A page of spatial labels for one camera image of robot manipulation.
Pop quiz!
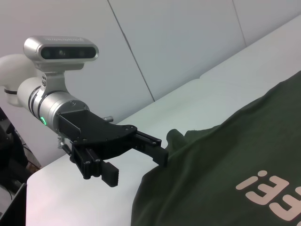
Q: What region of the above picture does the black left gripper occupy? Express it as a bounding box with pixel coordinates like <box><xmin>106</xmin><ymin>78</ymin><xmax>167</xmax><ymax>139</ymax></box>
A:
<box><xmin>56</xmin><ymin>109</ymin><xmax>169</xmax><ymax>188</ymax></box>

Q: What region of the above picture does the dark green FREE t-shirt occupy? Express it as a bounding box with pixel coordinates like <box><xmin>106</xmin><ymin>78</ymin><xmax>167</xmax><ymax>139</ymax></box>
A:
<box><xmin>130</xmin><ymin>70</ymin><xmax>301</xmax><ymax>226</ymax></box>

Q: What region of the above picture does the black background equipment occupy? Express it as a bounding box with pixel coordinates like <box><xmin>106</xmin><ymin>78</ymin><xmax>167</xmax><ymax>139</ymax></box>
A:
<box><xmin>0</xmin><ymin>107</ymin><xmax>32</xmax><ymax>186</ymax></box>

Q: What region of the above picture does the dark grey side cabinet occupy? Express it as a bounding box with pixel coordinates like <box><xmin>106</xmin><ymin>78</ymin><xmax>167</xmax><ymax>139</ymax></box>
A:
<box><xmin>0</xmin><ymin>182</ymin><xmax>28</xmax><ymax>226</ymax></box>

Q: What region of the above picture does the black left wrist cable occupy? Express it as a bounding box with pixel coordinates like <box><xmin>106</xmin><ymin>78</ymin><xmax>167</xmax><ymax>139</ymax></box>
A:
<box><xmin>57</xmin><ymin>136</ymin><xmax>72</xmax><ymax>156</ymax></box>

